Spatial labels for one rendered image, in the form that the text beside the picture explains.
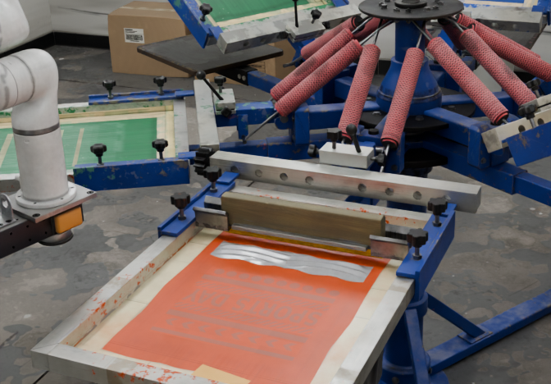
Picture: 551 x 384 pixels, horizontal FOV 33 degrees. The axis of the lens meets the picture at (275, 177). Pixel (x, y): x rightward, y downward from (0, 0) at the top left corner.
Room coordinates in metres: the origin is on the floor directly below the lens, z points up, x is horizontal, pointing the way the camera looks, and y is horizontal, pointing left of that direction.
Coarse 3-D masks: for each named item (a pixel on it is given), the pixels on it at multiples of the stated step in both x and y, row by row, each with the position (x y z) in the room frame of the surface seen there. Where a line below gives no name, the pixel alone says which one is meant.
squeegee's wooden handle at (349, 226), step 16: (224, 208) 1.94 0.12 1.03; (240, 208) 1.92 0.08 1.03; (256, 208) 1.90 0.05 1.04; (272, 208) 1.89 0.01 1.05; (288, 208) 1.87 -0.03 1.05; (304, 208) 1.86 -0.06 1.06; (320, 208) 1.85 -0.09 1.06; (336, 208) 1.85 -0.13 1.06; (256, 224) 1.90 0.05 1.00; (272, 224) 1.89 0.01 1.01; (288, 224) 1.87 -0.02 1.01; (304, 224) 1.86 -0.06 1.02; (320, 224) 1.84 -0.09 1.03; (336, 224) 1.82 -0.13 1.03; (352, 224) 1.81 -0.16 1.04; (368, 224) 1.79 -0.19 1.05; (384, 224) 1.80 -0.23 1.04; (352, 240) 1.81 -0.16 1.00; (368, 240) 1.79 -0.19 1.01
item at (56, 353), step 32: (256, 192) 2.10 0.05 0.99; (192, 224) 1.94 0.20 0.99; (416, 224) 1.92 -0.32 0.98; (160, 256) 1.81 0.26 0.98; (128, 288) 1.69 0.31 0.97; (64, 320) 1.55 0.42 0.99; (96, 320) 1.58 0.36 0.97; (384, 320) 1.50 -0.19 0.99; (32, 352) 1.45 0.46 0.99; (64, 352) 1.44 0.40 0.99; (96, 352) 1.44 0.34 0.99; (352, 352) 1.40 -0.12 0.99
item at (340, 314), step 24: (360, 264) 1.78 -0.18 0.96; (384, 264) 1.78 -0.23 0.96; (336, 288) 1.69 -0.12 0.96; (360, 288) 1.68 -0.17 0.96; (336, 312) 1.59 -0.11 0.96; (312, 336) 1.51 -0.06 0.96; (336, 336) 1.51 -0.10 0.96; (216, 360) 1.45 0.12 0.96; (240, 360) 1.44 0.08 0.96; (264, 360) 1.44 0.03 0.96; (312, 360) 1.43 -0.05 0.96
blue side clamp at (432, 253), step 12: (432, 216) 1.91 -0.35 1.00; (432, 228) 1.85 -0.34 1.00; (444, 228) 1.83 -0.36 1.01; (432, 240) 1.79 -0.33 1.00; (444, 240) 1.83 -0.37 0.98; (408, 252) 1.74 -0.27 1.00; (420, 252) 1.74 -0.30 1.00; (432, 252) 1.73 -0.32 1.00; (444, 252) 1.84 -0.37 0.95; (408, 264) 1.69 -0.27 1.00; (420, 264) 1.67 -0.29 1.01; (432, 264) 1.74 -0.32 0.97; (408, 276) 1.65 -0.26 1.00; (420, 276) 1.65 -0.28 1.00; (432, 276) 1.74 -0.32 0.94; (420, 288) 1.65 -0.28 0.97
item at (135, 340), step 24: (216, 240) 1.92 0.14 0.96; (240, 240) 1.92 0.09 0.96; (264, 240) 1.91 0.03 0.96; (192, 264) 1.81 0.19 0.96; (216, 264) 1.81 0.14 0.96; (240, 264) 1.80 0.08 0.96; (168, 288) 1.71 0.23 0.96; (144, 312) 1.62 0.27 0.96; (120, 336) 1.54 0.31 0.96; (144, 336) 1.53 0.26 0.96; (168, 336) 1.53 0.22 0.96; (168, 360) 1.45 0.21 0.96; (192, 360) 1.45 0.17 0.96
